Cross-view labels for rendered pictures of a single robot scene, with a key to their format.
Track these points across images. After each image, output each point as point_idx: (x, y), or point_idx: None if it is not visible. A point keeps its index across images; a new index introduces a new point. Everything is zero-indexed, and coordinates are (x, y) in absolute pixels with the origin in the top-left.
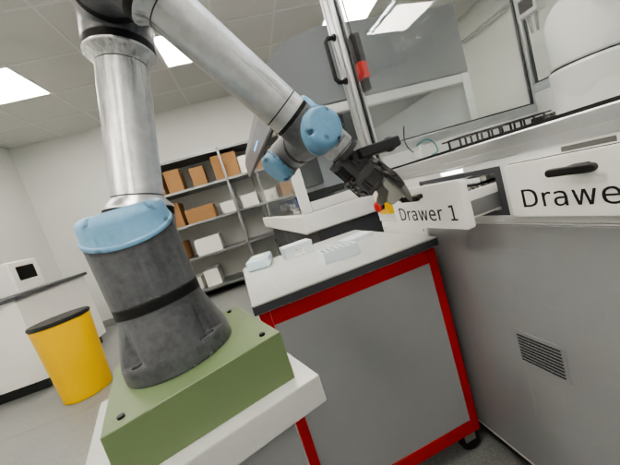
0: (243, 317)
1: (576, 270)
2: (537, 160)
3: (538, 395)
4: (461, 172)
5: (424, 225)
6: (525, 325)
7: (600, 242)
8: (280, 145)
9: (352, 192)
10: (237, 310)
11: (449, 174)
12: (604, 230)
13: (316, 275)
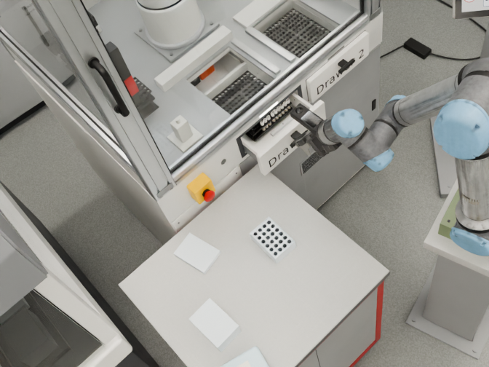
0: (455, 202)
1: (328, 105)
2: (324, 70)
3: (308, 182)
4: (276, 104)
5: (293, 149)
6: (305, 154)
7: (336, 87)
8: (392, 138)
9: (320, 157)
10: (447, 215)
11: (267, 111)
12: (338, 81)
13: (326, 242)
